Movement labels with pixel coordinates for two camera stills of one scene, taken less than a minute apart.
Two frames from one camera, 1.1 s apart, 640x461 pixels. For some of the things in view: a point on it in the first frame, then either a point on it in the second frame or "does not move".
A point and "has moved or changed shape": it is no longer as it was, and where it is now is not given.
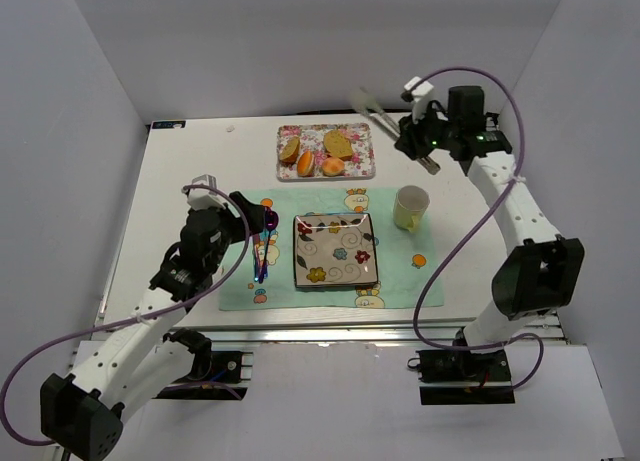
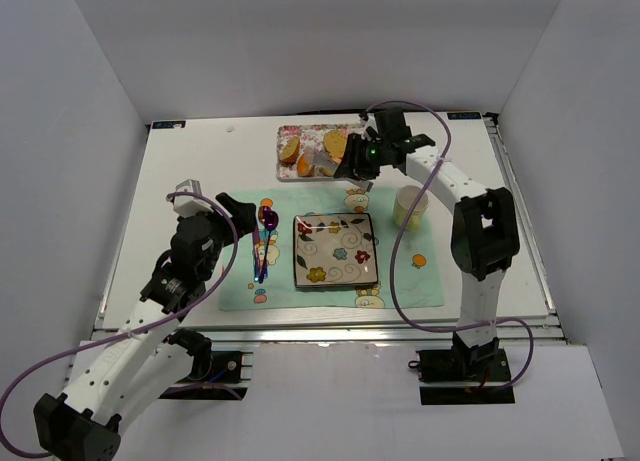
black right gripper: x=409 y=135 -> x=353 y=157
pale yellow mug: x=410 y=203 does not move
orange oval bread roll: x=305 y=164 does not move
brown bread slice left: x=289 y=152 does not move
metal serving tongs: x=365 y=102 has moved or changed shape
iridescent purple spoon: x=272 y=221 does not move
